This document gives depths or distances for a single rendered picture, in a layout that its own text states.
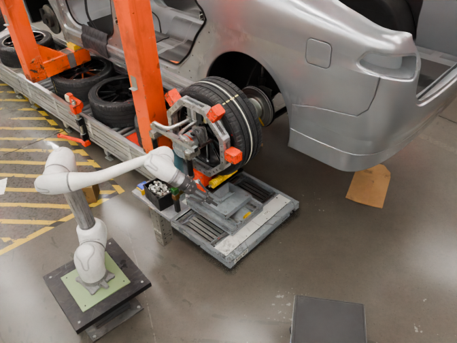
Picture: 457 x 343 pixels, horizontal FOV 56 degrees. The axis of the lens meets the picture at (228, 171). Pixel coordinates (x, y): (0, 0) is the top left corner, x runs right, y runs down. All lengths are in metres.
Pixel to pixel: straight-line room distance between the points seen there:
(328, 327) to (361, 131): 1.11
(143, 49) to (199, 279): 1.60
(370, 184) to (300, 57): 1.66
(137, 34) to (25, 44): 2.02
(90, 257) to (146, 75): 1.22
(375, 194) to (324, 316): 1.54
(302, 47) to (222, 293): 1.68
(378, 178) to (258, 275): 1.49
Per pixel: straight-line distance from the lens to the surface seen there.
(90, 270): 2.72
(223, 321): 2.94
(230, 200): 3.34
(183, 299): 3.06
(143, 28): 2.88
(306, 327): 2.54
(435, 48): 4.21
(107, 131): 4.01
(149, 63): 2.97
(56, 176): 2.34
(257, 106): 3.14
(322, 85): 2.61
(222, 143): 2.69
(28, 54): 4.73
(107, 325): 3.04
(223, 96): 2.75
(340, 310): 2.63
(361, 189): 3.86
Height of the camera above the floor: 2.50
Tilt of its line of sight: 39 degrees down
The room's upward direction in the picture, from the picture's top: 3 degrees counter-clockwise
